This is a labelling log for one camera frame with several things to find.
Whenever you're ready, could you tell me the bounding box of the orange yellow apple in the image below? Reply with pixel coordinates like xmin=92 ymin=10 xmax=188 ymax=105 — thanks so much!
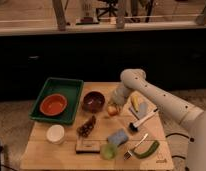
xmin=107 ymin=105 xmax=120 ymax=116

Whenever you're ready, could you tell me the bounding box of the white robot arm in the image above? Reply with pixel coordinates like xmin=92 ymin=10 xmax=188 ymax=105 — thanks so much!
xmin=111 ymin=69 xmax=206 ymax=171

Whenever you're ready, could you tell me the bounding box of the white paper cup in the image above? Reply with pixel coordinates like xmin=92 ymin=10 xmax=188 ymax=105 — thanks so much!
xmin=46 ymin=125 xmax=65 ymax=144

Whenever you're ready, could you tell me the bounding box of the grey cloth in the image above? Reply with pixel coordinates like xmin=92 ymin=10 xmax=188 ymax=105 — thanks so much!
xmin=129 ymin=102 xmax=148 ymax=120

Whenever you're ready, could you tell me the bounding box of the dark red bowl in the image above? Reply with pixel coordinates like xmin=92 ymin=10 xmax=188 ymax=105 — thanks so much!
xmin=82 ymin=91 xmax=105 ymax=113

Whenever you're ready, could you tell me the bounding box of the blue sponge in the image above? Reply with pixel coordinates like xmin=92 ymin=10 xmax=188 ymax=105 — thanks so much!
xmin=107 ymin=129 xmax=129 ymax=146

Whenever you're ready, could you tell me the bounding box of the bunch of dark grapes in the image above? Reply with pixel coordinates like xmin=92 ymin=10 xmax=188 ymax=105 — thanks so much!
xmin=77 ymin=116 xmax=96 ymax=137

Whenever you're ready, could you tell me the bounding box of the green plastic tray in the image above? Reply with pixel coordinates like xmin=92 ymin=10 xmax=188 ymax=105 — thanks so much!
xmin=30 ymin=77 xmax=83 ymax=125

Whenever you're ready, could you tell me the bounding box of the metal fork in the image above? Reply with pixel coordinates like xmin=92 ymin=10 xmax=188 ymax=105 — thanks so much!
xmin=124 ymin=133 xmax=148 ymax=160

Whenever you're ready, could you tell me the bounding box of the green cucumber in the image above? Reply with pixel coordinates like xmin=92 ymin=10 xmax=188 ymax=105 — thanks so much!
xmin=134 ymin=140 xmax=160 ymax=159

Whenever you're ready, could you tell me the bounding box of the orange bowl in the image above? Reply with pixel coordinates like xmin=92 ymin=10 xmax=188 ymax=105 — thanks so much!
xmin=39 ymin=93 xmax=68 ymax=116

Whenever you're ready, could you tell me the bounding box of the black cable on floor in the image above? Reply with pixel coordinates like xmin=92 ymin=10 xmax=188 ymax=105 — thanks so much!
xmin=171 ymin=154 xmax=189 ymax=161

